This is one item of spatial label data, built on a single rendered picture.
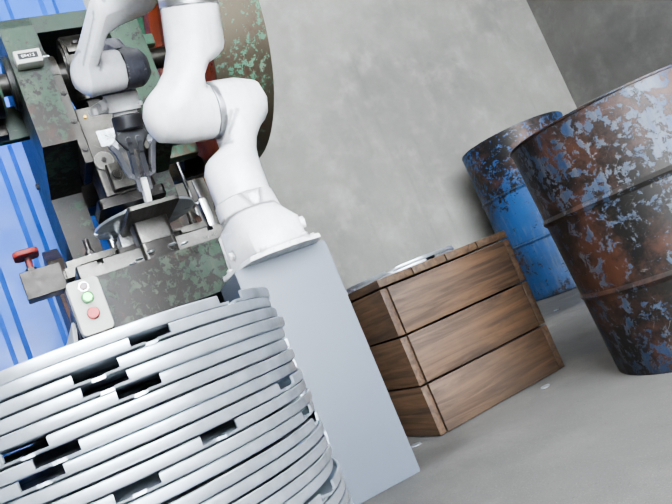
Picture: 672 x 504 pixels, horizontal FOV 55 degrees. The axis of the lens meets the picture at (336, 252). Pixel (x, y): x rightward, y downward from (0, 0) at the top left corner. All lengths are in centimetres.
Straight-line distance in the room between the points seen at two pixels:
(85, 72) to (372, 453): 105
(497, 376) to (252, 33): 117
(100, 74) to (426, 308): 91
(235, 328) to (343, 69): 357
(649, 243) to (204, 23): 88
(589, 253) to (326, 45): 295
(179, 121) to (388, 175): 262
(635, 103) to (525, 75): 352
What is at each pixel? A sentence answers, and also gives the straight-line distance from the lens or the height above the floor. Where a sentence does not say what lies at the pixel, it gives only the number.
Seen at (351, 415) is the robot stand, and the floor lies 14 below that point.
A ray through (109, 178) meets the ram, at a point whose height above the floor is 93.
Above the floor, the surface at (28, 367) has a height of 34.
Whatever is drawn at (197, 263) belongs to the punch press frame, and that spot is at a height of 59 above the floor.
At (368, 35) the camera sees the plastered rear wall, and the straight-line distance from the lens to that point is 417.
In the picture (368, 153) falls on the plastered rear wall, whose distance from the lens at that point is 377.
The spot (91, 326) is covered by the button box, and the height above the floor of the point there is 51.
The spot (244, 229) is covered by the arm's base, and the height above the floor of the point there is 51.
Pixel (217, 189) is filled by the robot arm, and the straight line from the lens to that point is 124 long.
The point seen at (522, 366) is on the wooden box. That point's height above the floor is 5.
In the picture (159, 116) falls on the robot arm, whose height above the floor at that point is 77.
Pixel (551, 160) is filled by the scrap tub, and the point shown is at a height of 42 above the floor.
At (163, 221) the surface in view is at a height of 75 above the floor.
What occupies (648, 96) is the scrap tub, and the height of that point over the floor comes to 45.
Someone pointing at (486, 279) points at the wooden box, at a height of 26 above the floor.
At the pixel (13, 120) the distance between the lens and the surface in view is 228.
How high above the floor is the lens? 30
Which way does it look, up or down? 6 degrees up
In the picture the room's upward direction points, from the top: 23 degrees counter-clockwise
